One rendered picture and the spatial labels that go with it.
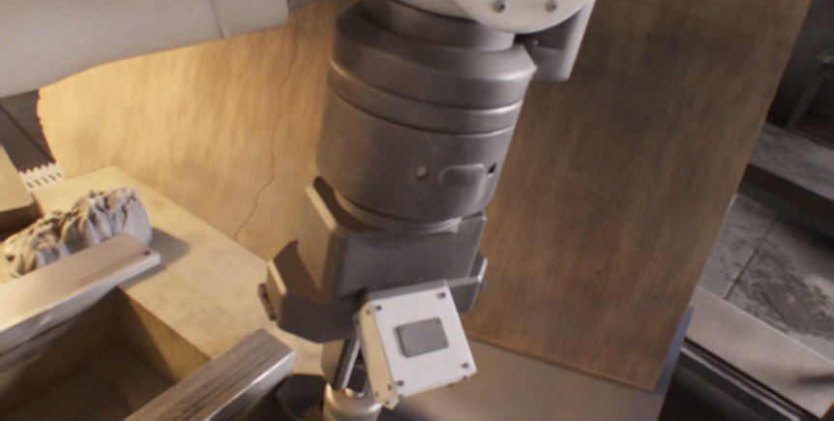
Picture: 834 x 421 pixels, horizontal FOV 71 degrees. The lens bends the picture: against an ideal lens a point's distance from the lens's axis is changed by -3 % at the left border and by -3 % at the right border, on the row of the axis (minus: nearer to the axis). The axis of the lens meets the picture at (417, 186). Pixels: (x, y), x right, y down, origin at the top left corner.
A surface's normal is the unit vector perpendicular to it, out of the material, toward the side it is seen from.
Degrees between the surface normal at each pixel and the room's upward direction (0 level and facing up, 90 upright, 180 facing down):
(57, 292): 0
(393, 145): 90
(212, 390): 0
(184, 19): 117
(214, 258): 0
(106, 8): 99
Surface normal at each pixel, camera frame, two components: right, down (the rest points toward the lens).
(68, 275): 0.21, -0.85
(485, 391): -0.36, -0.13
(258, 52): -0.16, 0.22
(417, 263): 0.47, 0.51
